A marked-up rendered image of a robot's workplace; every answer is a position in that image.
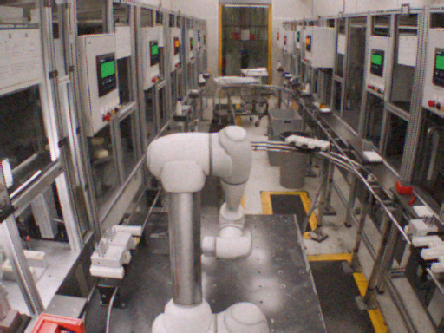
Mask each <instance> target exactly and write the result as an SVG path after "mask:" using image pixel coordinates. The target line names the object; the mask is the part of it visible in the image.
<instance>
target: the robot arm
mask: <svg viewBox="0 0 444 333"><path fill-rule="evenodd" d="M147 166H148V169H149V170H150V172H151V173H152V174H153V175H154V176H156V177H160V178H161V181H162V183H163V186H164V188H165V189H166V191H168V230H167V231H166V233H152V234H151V237H150V238H159V239H167V238H169V239H170V252H169V251H162V250H153V254H154V255H161V256H164V257H167V258H169V259H170V260H171V274H172V296H173V298H172V300H171V301H170V302H168V304H167V305H166V307H165V310H166V311H165V314H159V315H158V317H156V319H155V321H154V322H153V328H152V333H270V329H269V326H268V323H267V320H266V319H267V318H266V316H265V313H264V312H263V311H262V310H261V309H260V308H259V306H258V305H256V304H252V303H248V302H240V303H237V304H234V305H233V306H231V307H229V308H228V309H226V310H225V311H223V312H220V313H219V314H212V311H211V308H210V304H209V303H208V302H207V301H206V300H205V299H204V298H203V291H202V260H201V255H202V254H203V255H204V257H219V258H226V259H237V258H247V257H249V256H250V255H251V251H252V241H251V239H249V238H247V237H246V236H243V235H242V232H243V229H244V223H245V211H244V208H243V207H242V205H241V201H242V198H243V194H244V191H245V187H246V184H247V182H248V179H249V178H250V173H251V168H252V147H251V141H250V138H249V135H248V133H247V132H246V131H245V130H244V129H243V128H241V127H238V126H228V127H225V128H223V129H221V130H220V131H219V133H214V134H203V133H178V134H169V135H166V136H163V137H160V138H159V139H157V140H156V141H154V142H153V143H151V144H150V145H149V148H148V151H147ZM206 176H219V177H220V180H221V184H222V187H223V191H224V196H225V202H224V204H223V205H222V206H221V208H220V211H219V236H218V237H215V236H214V237H204V239H203V238H201V237H200V190H201V189H202V188H203V186H204V184H205V180H206Z"/></svg>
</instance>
